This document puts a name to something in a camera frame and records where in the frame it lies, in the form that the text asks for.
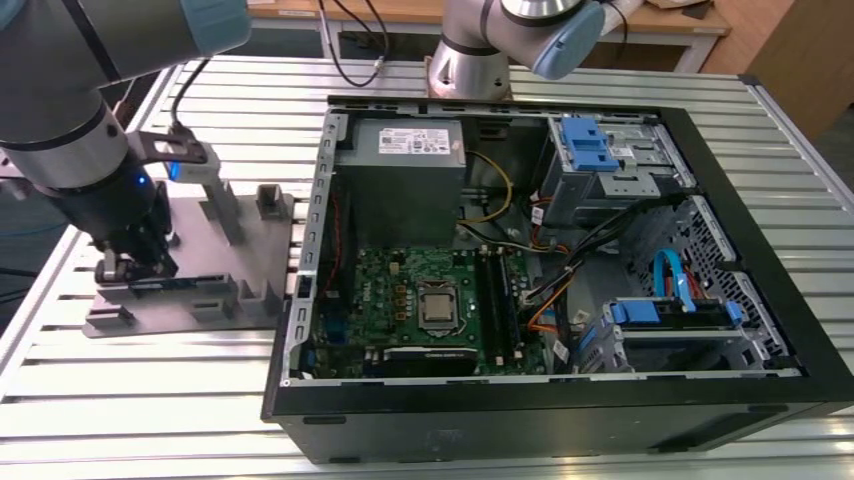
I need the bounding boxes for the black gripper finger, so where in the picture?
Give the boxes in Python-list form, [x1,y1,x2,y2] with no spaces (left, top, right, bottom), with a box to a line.
[131,244,179,280]
[95,249,135,282]

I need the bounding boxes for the dark RAM stick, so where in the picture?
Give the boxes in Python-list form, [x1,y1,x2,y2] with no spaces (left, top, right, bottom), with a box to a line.
[130,277,229,296]
[504,257,526,354]

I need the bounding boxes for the black RAM slot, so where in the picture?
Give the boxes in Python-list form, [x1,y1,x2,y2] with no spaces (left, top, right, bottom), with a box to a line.
[493,249,510,364]
[481,249,501,364]

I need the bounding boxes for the grey parts rack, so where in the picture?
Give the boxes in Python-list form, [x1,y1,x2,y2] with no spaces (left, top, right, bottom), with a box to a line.
[81,179,299,341]

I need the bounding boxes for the green motherboard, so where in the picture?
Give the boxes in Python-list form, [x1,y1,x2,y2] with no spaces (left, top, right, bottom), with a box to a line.
[313,247,556,379]

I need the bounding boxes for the grey power supply unit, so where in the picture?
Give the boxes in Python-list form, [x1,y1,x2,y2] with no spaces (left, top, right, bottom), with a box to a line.
[335,118,468,246]

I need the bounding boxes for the silver CPU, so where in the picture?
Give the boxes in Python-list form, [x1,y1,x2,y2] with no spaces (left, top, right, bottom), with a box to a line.
[421,293,460,321]

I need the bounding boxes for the CPU socket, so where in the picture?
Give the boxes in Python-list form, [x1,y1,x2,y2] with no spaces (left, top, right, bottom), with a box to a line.
[414,282,466,337]

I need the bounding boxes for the black graphics card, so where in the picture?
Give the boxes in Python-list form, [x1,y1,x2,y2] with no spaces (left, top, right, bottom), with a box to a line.
[384,346,481,377]

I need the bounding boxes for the black open PC case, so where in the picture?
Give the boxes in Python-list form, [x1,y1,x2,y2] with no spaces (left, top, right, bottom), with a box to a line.
[259,93,854,464]

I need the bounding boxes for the blue drive carrier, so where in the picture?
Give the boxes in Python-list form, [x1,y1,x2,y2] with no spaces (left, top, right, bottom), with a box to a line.
[560,117,620,174]

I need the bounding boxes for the silver drive cage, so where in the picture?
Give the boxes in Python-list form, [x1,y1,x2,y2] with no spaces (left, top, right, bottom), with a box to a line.
[544,117,696,226]

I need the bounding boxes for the blue disk carrier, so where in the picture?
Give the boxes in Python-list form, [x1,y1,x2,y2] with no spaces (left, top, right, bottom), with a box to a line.
[613,298,742,331]

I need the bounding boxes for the silver disk bay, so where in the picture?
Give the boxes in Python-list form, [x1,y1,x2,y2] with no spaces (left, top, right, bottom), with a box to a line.
[604,297,769,374]

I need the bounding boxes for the wooden cabinet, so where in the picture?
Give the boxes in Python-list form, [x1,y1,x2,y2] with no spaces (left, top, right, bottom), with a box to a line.
[700,0,854,146]

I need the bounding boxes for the black camera cable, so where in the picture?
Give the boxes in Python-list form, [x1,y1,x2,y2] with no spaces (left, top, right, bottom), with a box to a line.
[170,57,214,135]

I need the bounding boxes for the black cable silver plug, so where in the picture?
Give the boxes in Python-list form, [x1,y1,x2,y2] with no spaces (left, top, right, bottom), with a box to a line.
[318,0,390,89]

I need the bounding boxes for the yellow wire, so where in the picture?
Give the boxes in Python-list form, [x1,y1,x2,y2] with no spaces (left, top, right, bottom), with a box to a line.
[465,149,514,224]

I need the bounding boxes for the orange wire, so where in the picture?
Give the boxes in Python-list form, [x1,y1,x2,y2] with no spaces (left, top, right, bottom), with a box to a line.
[526,299,569,334]

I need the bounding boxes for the blue data wire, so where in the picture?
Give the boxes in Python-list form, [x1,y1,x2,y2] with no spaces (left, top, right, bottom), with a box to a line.
[653,248,700,314]

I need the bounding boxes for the wooden desk white frame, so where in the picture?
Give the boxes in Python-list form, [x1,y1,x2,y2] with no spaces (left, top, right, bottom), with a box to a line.
[246,0,733,74]

